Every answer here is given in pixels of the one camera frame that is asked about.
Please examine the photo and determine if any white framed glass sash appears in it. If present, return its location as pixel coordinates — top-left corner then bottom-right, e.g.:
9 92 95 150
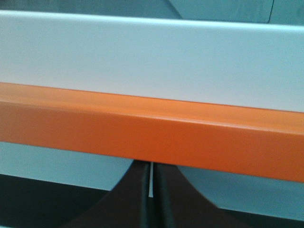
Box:
0 0 304 209

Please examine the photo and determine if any orange sash handle bar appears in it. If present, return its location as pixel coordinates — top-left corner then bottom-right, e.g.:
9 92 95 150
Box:
0 83 304 182

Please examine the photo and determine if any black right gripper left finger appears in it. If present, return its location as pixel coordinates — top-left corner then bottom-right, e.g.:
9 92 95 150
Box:
64 160 150 228

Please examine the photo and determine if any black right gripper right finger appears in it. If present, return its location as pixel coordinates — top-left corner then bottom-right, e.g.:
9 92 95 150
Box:
153 163 248 228

